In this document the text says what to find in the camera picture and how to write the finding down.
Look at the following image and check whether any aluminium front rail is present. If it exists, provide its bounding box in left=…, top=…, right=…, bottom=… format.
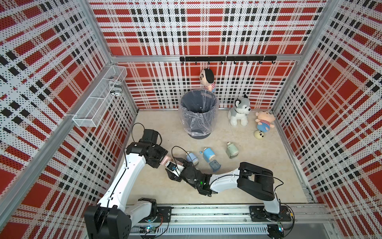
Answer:
left=130, top=203, right=334, bottom=239

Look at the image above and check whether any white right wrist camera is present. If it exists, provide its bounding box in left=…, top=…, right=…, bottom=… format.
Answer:
left=165, top=161, right=185, bottom=177

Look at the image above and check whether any clear plastic bin liner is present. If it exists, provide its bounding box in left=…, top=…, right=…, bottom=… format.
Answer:
left=178, top=89, right=220, bottom=137

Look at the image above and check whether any bright blue pencil sharpener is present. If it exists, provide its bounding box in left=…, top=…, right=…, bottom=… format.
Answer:
left=200, top=148, right=216, bottom=163

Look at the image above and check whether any green pencil sharpener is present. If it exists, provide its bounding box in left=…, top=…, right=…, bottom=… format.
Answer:
left=226, top=142, right=239, bottom=159

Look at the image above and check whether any dark grey trash bin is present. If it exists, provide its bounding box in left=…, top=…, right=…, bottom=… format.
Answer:
left=178, top=89, right=220, bottom=140

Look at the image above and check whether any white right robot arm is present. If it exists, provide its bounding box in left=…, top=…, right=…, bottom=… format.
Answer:
left=165, top=161, right=281, bottom=215

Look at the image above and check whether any hanging boy doll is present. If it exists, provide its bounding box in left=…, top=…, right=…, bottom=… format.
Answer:
left=199, top=68, right=216, bottom=93

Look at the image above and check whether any grey white husky plush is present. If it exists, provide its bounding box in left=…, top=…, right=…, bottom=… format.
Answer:
left=228, top=94, right=251, bottom=126

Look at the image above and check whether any blue sharpener shavings tray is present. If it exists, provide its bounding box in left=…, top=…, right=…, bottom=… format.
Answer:
left=209, top=160, right=221, bottom=172

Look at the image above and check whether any pink pig plush blue shirt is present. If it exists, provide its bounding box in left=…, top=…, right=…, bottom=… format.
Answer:
left=255, top=111, right=276, bottom=132

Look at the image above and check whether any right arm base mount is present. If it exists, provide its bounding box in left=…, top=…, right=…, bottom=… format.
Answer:
left=249, top=206, right=292, bottom=222

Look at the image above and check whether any small striped can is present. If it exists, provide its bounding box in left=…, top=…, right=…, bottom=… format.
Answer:
left=109, top=76, right=122, bottom=97

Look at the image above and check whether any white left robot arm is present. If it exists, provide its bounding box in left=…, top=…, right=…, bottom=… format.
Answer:
left=84, top=129, right=168, bottom=239

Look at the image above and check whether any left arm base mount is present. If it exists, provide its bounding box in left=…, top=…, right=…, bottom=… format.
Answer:
left=139, top=206, right=173, bottom=223

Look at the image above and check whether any black hook rail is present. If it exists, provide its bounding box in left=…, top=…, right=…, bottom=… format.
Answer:
left=179, top=55, right=277, bottom=63

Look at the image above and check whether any cream round face ball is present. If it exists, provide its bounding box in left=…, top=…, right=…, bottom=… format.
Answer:
left=254, top=130, right=265, bottom=139

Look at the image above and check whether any white wire mesh shelf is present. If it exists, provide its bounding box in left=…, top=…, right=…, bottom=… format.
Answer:
left=73, top=65, right=127, bottom=127

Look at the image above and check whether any light blue pencil sharpener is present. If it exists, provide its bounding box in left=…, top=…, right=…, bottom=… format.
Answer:
left=186, top=152, right=199, bottom=166

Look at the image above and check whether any pink pencil sharpener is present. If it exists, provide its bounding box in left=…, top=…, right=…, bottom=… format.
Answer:
left=160, top=155, right=172, bottom=167

